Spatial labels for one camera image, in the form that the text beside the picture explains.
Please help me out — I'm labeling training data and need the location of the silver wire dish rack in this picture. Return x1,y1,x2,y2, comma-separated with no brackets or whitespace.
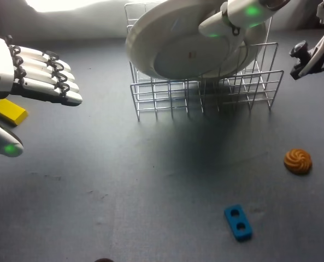
124,1,285,122

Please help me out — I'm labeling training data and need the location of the orange swirl cookie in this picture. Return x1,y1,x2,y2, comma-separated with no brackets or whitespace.
284,148,313,176

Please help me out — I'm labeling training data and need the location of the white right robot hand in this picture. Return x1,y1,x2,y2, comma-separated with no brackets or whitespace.
198,0,291,39

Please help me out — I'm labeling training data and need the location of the yellow rectangular block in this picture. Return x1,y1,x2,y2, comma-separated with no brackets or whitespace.
0,98,29,127

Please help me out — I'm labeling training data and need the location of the white round plate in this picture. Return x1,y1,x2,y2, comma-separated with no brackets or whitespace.
219,20,269,80
125,0,247,81

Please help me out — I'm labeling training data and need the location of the blue block with two holes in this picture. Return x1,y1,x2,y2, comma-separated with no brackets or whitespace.
223,204,254,242

